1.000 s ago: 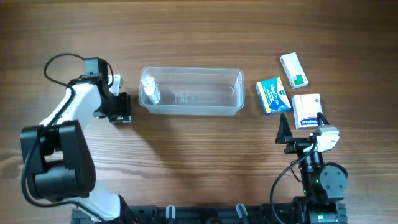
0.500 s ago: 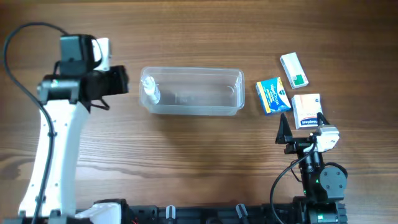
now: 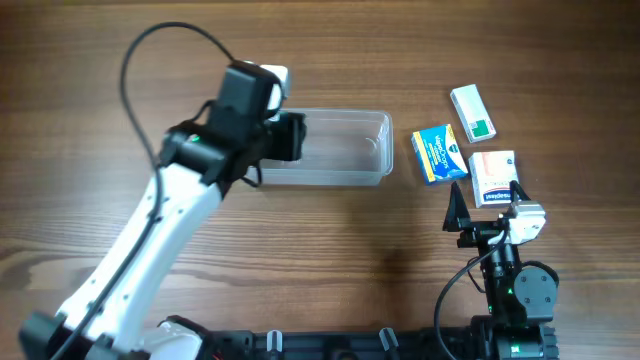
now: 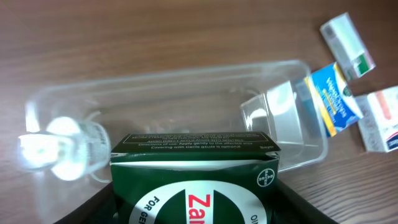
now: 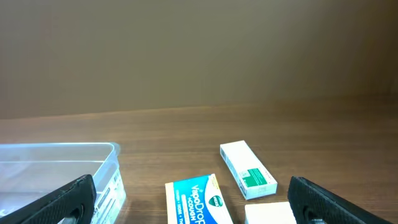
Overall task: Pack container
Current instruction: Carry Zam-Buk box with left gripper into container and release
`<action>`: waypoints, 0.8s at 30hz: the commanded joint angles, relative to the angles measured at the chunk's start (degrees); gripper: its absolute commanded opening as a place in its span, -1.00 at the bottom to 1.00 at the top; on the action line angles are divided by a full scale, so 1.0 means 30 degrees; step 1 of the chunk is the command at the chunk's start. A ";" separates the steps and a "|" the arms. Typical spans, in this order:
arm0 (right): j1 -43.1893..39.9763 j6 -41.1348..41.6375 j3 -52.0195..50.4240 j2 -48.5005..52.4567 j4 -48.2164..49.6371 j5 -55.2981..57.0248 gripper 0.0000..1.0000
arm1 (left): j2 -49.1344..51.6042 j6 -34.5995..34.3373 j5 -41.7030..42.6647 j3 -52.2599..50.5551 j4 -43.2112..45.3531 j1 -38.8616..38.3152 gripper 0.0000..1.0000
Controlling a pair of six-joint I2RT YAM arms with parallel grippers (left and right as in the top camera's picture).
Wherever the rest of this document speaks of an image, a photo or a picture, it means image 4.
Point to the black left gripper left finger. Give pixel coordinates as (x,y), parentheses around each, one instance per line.
(100,209)

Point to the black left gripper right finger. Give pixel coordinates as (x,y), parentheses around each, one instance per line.
(288,207)

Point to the green Zam-Buk ointment box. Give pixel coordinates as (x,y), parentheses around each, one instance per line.
(194,177)

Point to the blue VapoDrops lozenge box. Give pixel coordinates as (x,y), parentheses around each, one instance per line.
(331,93)

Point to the clear plastic container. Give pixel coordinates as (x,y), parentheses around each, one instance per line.
(71,129)

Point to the white Hansaplast plaster box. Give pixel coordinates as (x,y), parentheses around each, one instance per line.
(378,127)

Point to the white green medicine box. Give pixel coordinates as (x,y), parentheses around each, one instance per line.
(347,47)

